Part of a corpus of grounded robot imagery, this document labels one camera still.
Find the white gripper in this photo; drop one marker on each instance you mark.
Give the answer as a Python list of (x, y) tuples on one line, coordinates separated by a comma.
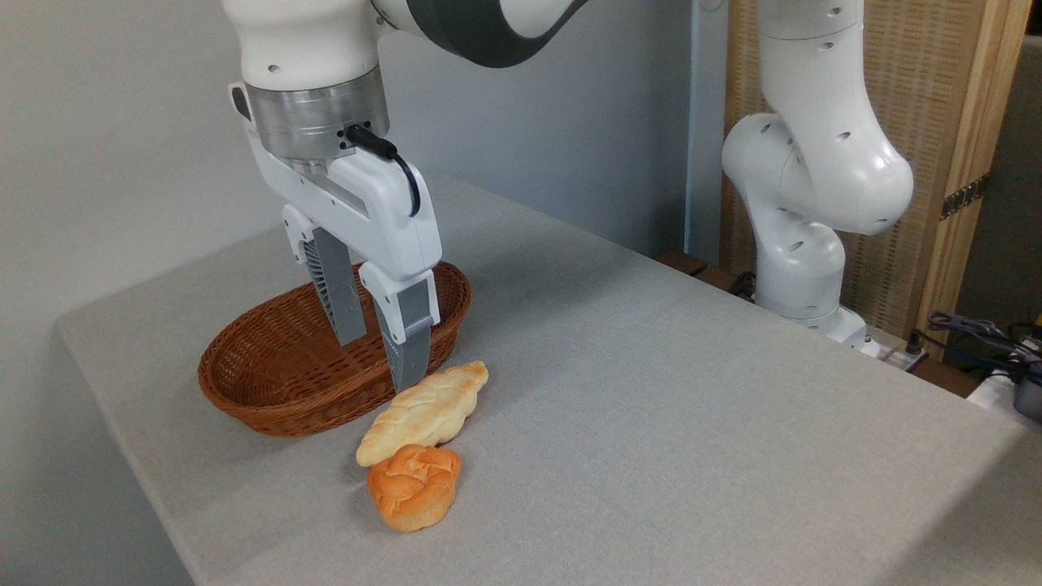
[(376, 216)]

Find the round orange bread roll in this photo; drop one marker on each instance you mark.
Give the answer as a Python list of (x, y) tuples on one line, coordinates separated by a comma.
[(415, 488)]

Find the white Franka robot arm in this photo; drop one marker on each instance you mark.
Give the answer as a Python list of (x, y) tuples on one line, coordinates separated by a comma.
[(814, 163)]

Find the long pale braided bread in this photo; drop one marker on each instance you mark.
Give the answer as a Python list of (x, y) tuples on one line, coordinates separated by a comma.
[(427, 411)]

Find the brown wicker basket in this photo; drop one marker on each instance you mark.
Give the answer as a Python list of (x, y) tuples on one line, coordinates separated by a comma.
[(244, 399)]

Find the wooden rattan folding screen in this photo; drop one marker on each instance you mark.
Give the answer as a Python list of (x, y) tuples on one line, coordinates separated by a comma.
[(920, 81)]

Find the grey box device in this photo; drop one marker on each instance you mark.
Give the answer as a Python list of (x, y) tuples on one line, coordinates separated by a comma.
[(1030, 395)]

